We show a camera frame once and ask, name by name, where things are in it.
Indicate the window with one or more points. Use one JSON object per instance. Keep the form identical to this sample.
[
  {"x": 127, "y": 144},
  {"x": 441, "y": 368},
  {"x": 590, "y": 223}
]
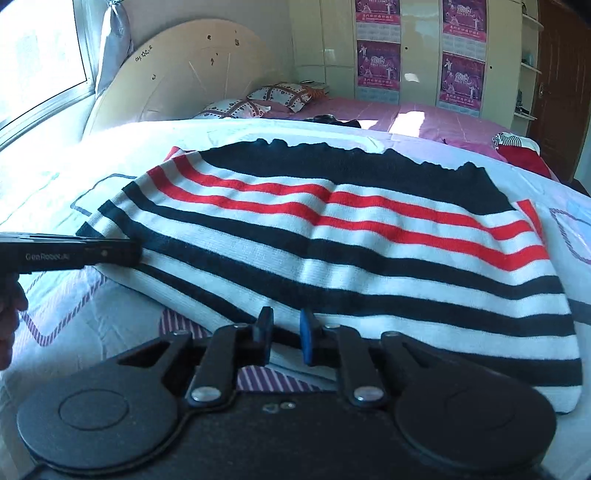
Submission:
[{"x": 37, "y": 55}]

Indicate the light blue patterned quilt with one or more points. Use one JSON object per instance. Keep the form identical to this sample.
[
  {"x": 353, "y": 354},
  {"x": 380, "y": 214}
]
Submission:
[{"x": 55, "y": 198}]

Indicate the pink bed sheet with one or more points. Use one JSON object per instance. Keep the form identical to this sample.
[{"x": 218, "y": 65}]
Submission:
[{"x": 415, "y": 115}]

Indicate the large checked heart-print pillow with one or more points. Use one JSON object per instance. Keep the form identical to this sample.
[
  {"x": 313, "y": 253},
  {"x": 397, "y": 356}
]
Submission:
[{"x": 284, "y": 96}]

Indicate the brown wooden door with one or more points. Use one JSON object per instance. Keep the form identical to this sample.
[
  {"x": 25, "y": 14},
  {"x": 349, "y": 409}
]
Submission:
[{"x": 565, "y": 83}]

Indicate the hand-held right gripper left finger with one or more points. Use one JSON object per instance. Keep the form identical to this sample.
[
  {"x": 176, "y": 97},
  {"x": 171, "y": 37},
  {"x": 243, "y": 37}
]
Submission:
[{"x": 264, "y": 334}]

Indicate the grey-blue curtain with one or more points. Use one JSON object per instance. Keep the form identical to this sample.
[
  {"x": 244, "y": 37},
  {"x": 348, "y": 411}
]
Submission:
[{"x": 113, "y": 46}]

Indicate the cream round headboard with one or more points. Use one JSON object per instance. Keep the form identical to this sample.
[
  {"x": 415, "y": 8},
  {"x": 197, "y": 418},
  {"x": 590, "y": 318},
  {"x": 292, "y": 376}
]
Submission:
[{"x": 184, "y": 69}]

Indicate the small book stack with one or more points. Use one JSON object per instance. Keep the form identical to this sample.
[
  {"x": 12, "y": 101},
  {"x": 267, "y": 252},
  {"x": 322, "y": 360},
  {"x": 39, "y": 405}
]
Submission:
[{"x": 314, "y": 85}]

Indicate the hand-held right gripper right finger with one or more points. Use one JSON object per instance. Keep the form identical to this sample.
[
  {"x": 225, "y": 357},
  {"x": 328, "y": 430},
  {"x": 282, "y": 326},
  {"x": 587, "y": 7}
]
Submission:
[{"x": 307, "y": 339}]

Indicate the purple wall poster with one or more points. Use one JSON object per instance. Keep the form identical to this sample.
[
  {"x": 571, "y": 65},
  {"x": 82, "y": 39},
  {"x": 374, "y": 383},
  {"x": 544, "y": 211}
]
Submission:
[
  {"x": 464, "y": 21},
  {"x": 461, "y": 81},
  {"x": 377, "y": 16},
  {"x": 378, "y": 67}
]

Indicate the cream wardrobe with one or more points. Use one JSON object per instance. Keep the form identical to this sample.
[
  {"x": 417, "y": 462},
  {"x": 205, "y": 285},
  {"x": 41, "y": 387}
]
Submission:
[{"x": 323, "y": 41}]

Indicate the dark cloth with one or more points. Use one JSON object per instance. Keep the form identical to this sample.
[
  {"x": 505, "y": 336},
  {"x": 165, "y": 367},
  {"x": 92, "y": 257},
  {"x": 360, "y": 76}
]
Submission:
[{"x": 337, "y": 122}]

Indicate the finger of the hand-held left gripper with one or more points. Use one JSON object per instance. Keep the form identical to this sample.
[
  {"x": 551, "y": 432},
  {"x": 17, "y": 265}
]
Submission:
[{"x": 115, "y": 253}]

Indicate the person's left hand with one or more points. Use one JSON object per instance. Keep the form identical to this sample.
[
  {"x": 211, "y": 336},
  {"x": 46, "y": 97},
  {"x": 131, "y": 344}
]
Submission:
[{"x": 10, "y": 318}]

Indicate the striped knit sweater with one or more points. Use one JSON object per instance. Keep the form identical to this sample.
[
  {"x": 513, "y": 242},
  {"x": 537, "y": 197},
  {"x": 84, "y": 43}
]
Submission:
[{"x": 323, "y": 230}]

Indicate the red and white clothes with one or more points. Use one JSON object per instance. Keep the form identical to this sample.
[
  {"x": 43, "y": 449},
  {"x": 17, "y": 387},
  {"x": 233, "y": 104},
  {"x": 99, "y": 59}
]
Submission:
[{"x": 521, "y": 154}]

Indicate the small checked heart-print pillow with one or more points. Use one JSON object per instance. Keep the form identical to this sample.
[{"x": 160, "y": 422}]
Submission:
[{"x": 231, "y": 109}]

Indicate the small dark appliance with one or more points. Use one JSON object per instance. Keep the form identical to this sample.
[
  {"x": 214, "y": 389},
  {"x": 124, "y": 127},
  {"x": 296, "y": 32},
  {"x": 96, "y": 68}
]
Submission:
[{"x": 521, "y": 104}]

